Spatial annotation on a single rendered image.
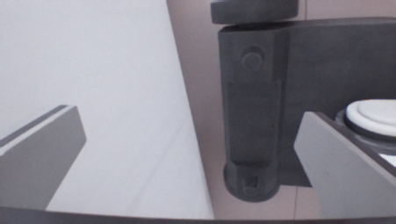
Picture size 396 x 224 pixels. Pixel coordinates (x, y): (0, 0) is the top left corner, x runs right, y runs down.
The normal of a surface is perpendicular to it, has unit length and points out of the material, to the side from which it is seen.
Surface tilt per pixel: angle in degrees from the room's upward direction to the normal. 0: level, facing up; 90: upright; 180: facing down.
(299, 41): 0
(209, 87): 0
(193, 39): 0
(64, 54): 90
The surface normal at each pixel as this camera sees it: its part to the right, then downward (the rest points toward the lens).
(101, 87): 0.95, -0.04
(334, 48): -0.25, 0.48
